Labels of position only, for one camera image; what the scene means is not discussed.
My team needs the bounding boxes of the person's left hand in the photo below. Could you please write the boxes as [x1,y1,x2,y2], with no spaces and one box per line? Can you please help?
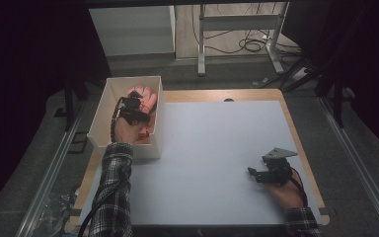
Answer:
[113,117,140,145]

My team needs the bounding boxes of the person's right hand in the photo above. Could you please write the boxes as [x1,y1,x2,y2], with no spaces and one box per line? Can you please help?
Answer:
[265,171,306,210]

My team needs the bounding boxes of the black stand leg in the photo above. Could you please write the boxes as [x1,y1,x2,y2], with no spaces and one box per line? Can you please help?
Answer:
[62,78,76,132]

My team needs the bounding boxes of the clear plastic bag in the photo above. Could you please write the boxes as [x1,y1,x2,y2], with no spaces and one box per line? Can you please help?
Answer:
[38,192,81,237]

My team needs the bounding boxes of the aluminium floor rail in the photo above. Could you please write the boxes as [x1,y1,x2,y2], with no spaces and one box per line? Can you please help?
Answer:
[318,96,379,237]
[15,98,92,237]

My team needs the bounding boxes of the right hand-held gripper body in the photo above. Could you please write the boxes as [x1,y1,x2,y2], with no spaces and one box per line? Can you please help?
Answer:
[255,146,300,185]

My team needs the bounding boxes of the white table mat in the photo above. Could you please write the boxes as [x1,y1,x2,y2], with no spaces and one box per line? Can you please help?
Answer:
[78,100,324,227]

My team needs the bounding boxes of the white metal stand frame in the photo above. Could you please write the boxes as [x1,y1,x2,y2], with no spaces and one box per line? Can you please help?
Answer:
[196,2,291,77]

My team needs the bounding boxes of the white power strip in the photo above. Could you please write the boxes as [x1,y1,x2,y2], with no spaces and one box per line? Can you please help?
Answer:
[291,66,309,82]

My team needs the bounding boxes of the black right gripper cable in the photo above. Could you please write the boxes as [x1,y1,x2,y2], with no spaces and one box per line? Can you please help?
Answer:
[289,167,309,207]

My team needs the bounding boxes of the dark curtain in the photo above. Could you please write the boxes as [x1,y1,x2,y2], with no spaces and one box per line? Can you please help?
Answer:
[282,0,379,162]
[0,0,112,211]

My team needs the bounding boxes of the white cabinet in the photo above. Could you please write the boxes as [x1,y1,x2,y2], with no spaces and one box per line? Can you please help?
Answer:
[88,5,178,61]

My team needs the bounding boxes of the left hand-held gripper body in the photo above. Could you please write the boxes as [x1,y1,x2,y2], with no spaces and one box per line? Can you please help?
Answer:
[117,90,152,126]

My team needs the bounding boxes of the white box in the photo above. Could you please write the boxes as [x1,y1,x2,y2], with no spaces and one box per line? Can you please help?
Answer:
[86,75,165,161]

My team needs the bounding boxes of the black floor cables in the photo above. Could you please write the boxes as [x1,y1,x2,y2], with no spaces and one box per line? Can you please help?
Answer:
[190,2,302,56]

